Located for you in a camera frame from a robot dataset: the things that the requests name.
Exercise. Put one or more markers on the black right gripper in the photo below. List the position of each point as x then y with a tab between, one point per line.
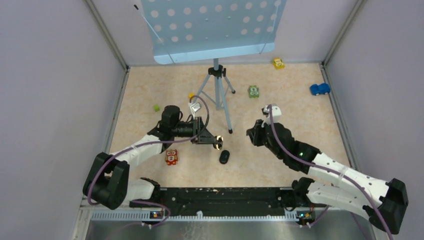
255	132

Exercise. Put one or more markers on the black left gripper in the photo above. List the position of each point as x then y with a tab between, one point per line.
203	136

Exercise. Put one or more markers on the earbuds case base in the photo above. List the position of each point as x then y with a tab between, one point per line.
218	144

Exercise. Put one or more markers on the black earbuds charging case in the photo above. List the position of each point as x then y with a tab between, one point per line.
224	157

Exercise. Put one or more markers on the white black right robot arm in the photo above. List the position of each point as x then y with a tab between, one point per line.
383	203

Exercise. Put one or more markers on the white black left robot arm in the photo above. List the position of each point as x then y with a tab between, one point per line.
107	183

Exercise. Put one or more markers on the red owl number block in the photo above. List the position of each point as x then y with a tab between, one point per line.
171	157

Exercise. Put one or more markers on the green monster toy block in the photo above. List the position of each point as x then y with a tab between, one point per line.
253	91

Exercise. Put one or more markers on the small green cube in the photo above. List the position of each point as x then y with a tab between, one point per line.
156	108

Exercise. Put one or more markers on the yellow toy block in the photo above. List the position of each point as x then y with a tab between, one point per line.
278	63

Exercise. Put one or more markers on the blue toy car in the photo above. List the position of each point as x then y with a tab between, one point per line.
320	89

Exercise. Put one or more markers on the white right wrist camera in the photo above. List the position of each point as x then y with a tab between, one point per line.
272	114

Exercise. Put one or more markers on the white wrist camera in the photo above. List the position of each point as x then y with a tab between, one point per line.
272	114
194	107

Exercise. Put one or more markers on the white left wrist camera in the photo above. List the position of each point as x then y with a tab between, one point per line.
194	107

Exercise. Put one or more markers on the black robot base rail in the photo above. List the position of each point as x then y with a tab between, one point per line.
230	201

